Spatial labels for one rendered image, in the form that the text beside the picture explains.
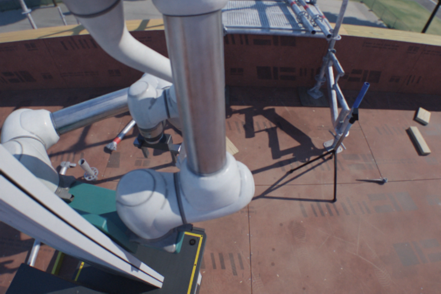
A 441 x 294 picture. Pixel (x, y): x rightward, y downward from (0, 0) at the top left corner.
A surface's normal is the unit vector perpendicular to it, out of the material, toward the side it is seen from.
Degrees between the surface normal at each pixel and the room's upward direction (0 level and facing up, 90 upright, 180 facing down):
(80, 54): 90
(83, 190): 0
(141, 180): 9
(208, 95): 81
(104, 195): 0
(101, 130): 0
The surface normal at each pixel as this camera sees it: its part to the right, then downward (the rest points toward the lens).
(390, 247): 0.00, -0.65
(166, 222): 0.31, 0.62
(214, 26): 0.75, 0.40
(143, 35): -0.01, 0.76
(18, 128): 0.28, -0.72
